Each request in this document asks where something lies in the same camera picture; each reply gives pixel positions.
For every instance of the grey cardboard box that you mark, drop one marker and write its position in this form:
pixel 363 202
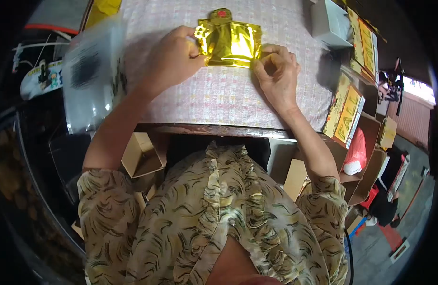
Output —
pixel 329 23

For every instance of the person's left hand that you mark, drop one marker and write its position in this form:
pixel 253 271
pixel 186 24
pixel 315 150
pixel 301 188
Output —
pixel 172 57

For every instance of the pale checked table cloth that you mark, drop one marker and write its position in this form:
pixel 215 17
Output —
pixel 226 71

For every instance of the clear plastic bag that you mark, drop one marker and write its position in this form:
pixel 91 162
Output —
pixel 92 74

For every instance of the small brown cardboard box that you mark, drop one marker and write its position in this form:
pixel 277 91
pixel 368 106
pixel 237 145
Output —
pixel 388 132

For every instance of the person's right index finger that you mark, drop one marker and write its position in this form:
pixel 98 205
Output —
pixel 272 57

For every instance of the person's right hand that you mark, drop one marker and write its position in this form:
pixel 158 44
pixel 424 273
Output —
pixel 279 80

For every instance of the gold sachet with red label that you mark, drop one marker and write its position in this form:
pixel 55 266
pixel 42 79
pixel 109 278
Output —
pixel 220 14

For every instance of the open brown cardboard box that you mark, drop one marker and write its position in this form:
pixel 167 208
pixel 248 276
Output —
pixel 144 155

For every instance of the large open cardboard box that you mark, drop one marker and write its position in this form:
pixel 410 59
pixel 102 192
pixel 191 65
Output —
pixel 361 160

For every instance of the white printed board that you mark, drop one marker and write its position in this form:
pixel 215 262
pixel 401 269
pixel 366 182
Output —
pixel 40 80

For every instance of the red plastic bag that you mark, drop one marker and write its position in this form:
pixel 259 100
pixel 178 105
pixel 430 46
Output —
pixel 356 153

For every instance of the yellow printed carton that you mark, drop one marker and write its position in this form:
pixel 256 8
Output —
pixel 345 114
pixel 365 46

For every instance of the person's body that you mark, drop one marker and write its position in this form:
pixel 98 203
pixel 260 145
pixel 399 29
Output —
pixel 211 217

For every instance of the person's left fingers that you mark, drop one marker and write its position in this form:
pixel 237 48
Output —
pixel 190 32

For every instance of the gold foil pouch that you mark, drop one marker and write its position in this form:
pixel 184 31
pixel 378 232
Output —
pixel 231 44

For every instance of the person's right thumb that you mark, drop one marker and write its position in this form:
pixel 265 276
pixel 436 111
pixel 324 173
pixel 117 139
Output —
pixel 260 73

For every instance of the person's left thumb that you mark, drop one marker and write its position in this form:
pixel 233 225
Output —
pixel 195 60

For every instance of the person's right fingers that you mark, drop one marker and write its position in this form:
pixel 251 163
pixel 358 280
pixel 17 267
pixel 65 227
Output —
pixel 284 53

